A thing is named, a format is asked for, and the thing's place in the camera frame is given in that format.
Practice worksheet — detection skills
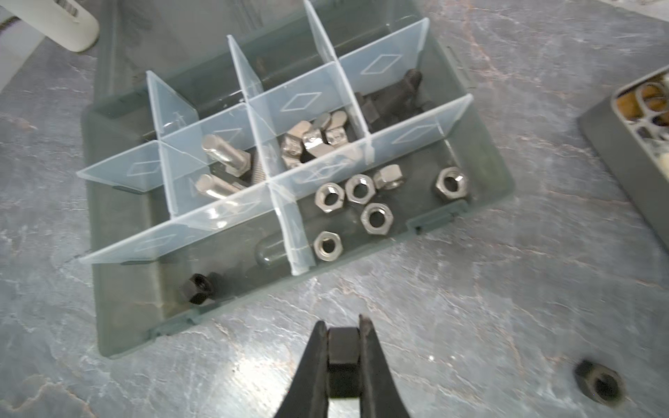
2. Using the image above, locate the black hex bolt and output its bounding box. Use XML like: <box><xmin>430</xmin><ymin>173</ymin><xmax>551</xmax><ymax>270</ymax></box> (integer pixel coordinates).
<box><xmin>355</xmin><ymin>69</ymin><xmax>436</xmax><ymax>133</ymax></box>

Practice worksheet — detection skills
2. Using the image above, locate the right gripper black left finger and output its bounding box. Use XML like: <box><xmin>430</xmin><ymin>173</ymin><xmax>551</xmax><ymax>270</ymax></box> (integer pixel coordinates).
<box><xmin>275</xmin><ymin>320</ymin><xmax>329</xmax><ymax>418</ymax></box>

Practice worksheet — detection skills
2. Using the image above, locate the black hex nut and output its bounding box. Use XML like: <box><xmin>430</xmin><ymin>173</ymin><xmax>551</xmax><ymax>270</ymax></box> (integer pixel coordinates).
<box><xmin>327</xmin><ymin>327</ymin><xmax>362</xmax><ymax>399</ymax></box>
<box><xmin>574</xmin><ymin>360</ymin><xmax>626</xmax><ymax>409</ymax></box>
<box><xmin>179</xmin><ymin>273</ymin><xmax>215</xmax><ymax>306</ymax></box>

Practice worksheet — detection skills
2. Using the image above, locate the silver flange nut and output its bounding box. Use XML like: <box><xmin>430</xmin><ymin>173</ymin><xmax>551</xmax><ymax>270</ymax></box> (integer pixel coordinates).
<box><xmin>314</xmin><ymin>231</ymin><xmax>343</xmax><ymax>262</ymax></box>
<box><xmin>315</xmin><ymin>182</ymin><xmax>346</xmax><ymax>214</ymax></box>

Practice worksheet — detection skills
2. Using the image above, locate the silver hex nut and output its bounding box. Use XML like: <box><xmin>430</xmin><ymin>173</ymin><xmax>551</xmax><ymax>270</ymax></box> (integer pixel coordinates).
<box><xmin>436</xmin><ymin>167</ymin><xmax>469</xmax><ymax>201</ymax></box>
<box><xmin>361</xmin><ymin>203</ymin><xmax>394</xmax><ymax>235</ymax></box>
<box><xmin>345</xmin><ymin>174</ymin><xmax>376</xmax><ymax>206</ymax></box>
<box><xmin>373</xmin><ymin>164</ymin><xmax>404</xmax><ymax>190</ymax></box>

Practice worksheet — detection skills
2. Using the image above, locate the silver wing nut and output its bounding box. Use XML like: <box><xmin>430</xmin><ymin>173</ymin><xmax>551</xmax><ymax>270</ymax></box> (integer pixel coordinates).
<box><xmin>302</xmin><ymin>113</ymin><xmax>335</xmax><ymax>158</ymax></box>
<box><xmin>282</xmin><ymin>120</ymin><xmax>311</xmax><ymax>170</ymax></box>
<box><xmin>324</xmin><ymin>111</ymin><xmax>348</xmax><ymax>148</ymax></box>

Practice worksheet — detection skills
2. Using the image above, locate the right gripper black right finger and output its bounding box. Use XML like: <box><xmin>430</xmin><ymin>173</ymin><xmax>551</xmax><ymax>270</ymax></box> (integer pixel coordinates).
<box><xmin>359</xmin><ymin>315</ymin><xmax>410</xmax><ymax>418</ymax></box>

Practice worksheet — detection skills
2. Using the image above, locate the silver hex bolt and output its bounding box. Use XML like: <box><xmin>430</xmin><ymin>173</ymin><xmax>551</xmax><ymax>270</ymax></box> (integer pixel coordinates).
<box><xmin>195</xmin><ymin>174</ymin><xmax>246</xmax><ymax>200</ymax></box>
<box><xmin>201</xmin><ymin>134</ymin><xmax>252</xmax><ymax>178</ymax></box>

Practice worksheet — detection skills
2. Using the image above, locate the green compartment organizer box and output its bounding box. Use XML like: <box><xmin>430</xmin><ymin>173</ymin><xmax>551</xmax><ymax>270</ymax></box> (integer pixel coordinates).
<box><xmin>79</xmin><ymin>1</ymin><xmax>514</xmax><ymax>358</ymax></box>

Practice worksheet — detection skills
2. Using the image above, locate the white plastic bottle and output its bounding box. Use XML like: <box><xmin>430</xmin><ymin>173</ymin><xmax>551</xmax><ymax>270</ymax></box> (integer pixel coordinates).
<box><xmin>1</xmin><ymin>0</ymin><xmax>100</xmax><ymax>53</ymax></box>

